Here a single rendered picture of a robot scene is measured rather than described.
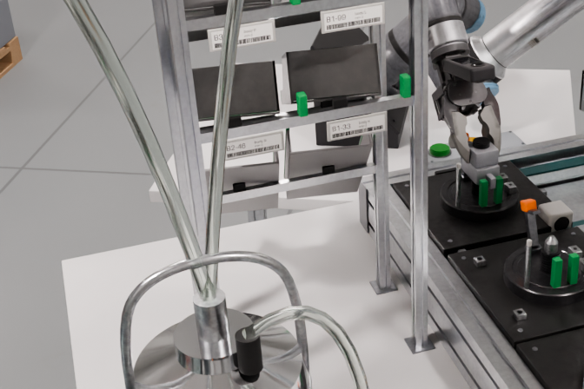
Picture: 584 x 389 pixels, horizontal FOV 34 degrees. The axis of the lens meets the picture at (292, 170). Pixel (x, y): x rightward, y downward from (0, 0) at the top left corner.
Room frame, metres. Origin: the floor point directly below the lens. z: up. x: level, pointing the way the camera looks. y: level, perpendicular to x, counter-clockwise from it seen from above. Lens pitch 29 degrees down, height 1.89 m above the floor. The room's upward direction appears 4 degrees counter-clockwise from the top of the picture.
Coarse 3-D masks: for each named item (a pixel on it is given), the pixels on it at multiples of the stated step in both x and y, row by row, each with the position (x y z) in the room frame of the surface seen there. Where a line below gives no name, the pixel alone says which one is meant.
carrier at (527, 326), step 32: (448, 256) 1.33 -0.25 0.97; (512, 256) 1.28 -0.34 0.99; (544, 256) 1.23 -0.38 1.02; (576, 256) 1.20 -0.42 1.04; (480, 288) 1.23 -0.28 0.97; (512, 288) 1.21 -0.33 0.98; (544, 288) 1.19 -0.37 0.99; (576, 288) 1.18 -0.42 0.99; (512, 320) 1.14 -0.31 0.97; (544, 320) 1.14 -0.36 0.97; (576, 320) 1.13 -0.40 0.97
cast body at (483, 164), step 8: (480, 136) 1.50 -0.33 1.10; (472, 144) 1.49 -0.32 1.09; (480, 144) 1.48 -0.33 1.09; (488, 144) 1.48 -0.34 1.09; (472, 152) 1.47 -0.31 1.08; (480, 152) 1.46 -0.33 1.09; (488, 152) 1.46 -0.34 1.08; (496, 152) 1.47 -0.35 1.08; (472, 160) 1.47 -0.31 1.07; (480, 160) 1.46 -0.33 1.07; (488, 160) 1.46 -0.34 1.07; (496, 160) 1.47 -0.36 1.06; (464, 168) 1.50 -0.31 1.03; (472, 168) 1.47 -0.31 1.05; (480, 168) 1.46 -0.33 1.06; (488, 168) 1.46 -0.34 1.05; (496, 168) 1.46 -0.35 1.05; (472, 176) 1.47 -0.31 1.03; (480, 176) 1.45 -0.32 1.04; (488, 176) 1.45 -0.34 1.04; (488, 184) 1.44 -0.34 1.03
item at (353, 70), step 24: (336, 48) 1.28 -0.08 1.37; (360, 48) 1.28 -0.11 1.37; (288, 72) 1.27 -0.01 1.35; (312, 72) 1.27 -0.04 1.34; (336, 72) 1.27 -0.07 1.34; (360, 72) 1.27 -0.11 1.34; (288, 96) 1.30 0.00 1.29; (312, 96) 1.25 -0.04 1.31; (336, 96) 1.25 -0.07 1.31; (360, 96) 1.25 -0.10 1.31
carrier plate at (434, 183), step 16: (432, 176) 1.59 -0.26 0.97; (448, 176) 1.59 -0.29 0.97; (512, 176) 1.57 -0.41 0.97; (400, 192) 1.54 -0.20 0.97; (432, 192) 1.53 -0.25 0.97; (528, 192) 1.51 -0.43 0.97; (432, 208) 1.48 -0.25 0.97; (432, 224) 1.43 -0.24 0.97; (448, 224) 1.42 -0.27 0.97; (464, 224) 1.42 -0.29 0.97; (480, 224) 1.41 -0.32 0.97; (496, 224) 1.41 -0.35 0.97; (512, 224) 1.41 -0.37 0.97; (544, 224) 1.40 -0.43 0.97; (432, 240) 1.39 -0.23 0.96; (448, 240) 1.37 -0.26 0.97; (464, 240) 1.37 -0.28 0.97; (480, 240) 1.37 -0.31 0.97; (496, 240) 1.37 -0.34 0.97; (512, 240) 1.37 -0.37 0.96
